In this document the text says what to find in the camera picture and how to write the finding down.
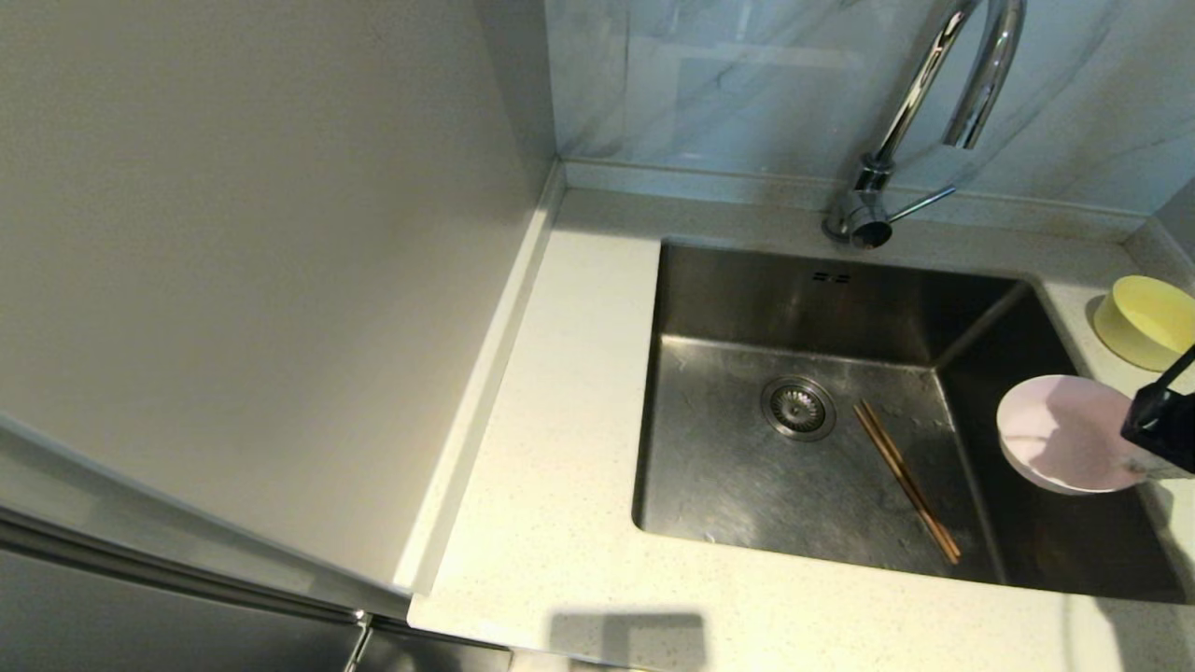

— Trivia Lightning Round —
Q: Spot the pale pink bowl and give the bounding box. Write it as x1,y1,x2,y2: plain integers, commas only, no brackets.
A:
995,373,1157,497

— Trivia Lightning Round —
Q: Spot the yellow plastic bowl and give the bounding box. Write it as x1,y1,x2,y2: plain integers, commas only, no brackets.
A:
1091,274,1195,373

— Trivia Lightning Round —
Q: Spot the brown wooden chopstick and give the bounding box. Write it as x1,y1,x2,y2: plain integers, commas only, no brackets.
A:
859,399,963,561
851,405,957,566

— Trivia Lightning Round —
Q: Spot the round metal sink strainer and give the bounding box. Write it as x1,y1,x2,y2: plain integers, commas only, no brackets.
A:
760,375,838,442

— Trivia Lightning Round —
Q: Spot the stainless steel sink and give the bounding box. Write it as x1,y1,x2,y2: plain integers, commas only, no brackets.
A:
632,238,1191,606

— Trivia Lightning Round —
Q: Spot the chrome gooseneck faucet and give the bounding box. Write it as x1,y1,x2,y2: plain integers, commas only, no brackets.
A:
822,0,1030,250

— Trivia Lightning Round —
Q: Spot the beige tall cabinet side panel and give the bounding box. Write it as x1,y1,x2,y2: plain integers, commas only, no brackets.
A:
0,0,566,598

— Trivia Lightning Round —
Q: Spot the chrome cabinet trim strip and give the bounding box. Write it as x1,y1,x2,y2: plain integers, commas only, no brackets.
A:
0,509,412,628

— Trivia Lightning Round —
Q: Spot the grey tall cabinet door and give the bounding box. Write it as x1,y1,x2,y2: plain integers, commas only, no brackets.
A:
0,549,514,672

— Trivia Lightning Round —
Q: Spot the chrome cabinet handle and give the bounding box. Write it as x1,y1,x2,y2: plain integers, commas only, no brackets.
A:
342,610,374,672

